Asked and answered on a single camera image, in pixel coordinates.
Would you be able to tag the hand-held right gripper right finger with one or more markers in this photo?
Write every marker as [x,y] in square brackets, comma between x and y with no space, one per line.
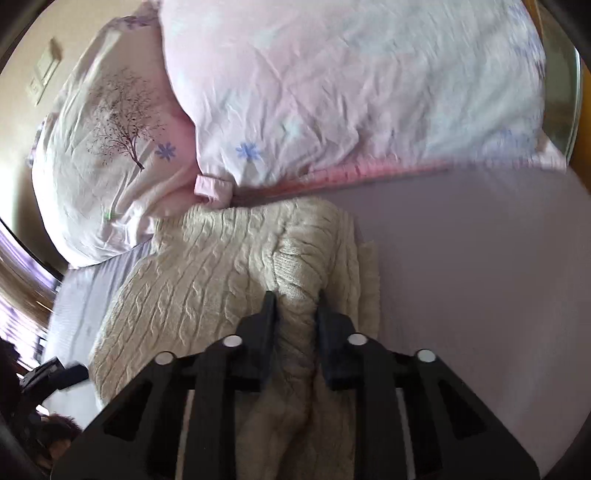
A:
[326,332]

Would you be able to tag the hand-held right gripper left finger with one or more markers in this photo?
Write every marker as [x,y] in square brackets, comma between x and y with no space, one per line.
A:
[267,323]

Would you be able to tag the light purple bed sheet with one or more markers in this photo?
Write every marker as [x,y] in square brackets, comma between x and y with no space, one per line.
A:
[461,277]

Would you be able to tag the pillow with tree print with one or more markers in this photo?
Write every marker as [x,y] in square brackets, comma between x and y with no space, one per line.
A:
[111,152]

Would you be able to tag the pink floral quilt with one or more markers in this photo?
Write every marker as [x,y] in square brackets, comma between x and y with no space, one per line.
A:
[351,87]

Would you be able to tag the wooden headboard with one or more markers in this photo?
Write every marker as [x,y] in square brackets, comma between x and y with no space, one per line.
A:
[561,78]

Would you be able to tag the white wall switch panel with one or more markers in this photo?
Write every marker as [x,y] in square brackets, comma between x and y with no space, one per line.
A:
[45,70]

